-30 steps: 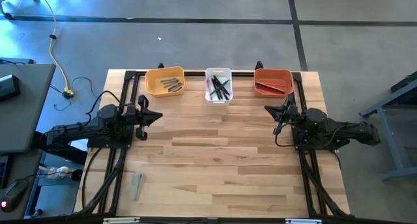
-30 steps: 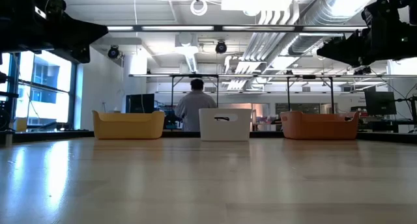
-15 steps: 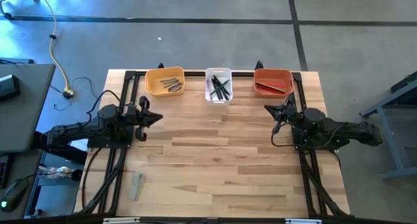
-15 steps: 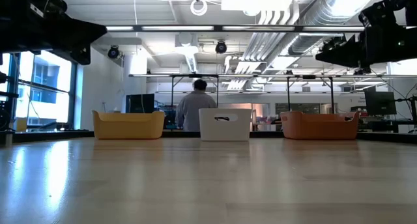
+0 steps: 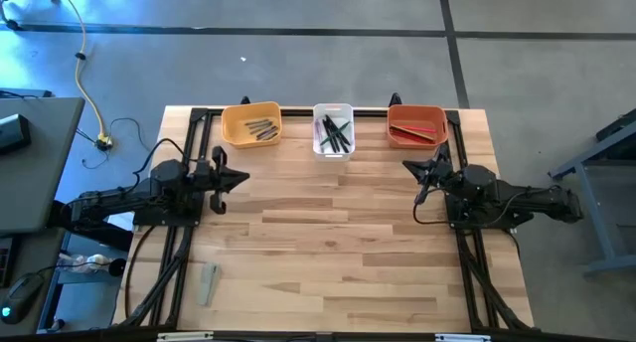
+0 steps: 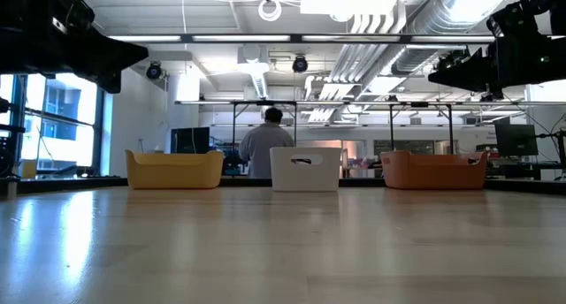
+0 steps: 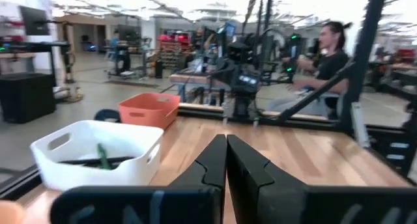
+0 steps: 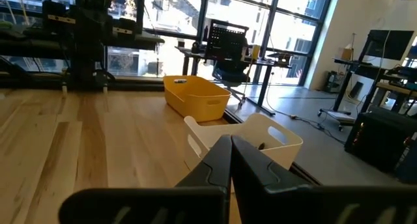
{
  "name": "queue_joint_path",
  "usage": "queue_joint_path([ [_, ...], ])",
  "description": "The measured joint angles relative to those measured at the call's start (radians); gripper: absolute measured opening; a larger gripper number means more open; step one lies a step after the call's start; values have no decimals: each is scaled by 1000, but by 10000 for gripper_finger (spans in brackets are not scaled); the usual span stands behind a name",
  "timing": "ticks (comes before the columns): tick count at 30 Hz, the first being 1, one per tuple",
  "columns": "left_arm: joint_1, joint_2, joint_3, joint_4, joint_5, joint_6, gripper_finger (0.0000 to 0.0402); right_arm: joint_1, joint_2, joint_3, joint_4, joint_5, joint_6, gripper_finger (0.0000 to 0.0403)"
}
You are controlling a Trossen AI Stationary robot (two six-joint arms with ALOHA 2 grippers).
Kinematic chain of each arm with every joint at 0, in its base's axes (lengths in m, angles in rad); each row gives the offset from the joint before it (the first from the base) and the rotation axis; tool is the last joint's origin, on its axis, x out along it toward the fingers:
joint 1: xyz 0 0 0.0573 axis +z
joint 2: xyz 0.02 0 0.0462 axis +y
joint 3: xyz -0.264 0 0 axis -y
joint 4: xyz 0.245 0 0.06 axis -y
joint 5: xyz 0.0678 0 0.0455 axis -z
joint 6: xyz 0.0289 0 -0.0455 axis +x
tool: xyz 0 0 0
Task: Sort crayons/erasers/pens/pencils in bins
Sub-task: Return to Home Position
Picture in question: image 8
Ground black office desk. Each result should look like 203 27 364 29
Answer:
175 44 293 117

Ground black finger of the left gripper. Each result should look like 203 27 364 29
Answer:
75 23 89 67
87 25 104 67

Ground black floor box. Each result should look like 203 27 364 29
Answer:
344 106 417 183

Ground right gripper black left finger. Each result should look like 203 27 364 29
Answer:
175 134 232 189

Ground large window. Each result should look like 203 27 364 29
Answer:
0 0 333 87

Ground black office chair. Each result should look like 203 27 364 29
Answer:
205 19 258 107

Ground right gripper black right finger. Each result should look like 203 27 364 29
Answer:
231 134 311 224

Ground yellow plastic bin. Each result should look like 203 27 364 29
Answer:
162 75 232 123

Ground cardboard box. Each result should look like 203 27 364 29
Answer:
338 43 356 61

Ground black computer monitor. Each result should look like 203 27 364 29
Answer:
366 29 415 62

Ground dark floor cable with connector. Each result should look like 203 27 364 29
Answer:
265 87 346 143

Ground white plastic bin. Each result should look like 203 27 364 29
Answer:
183 113 304 173

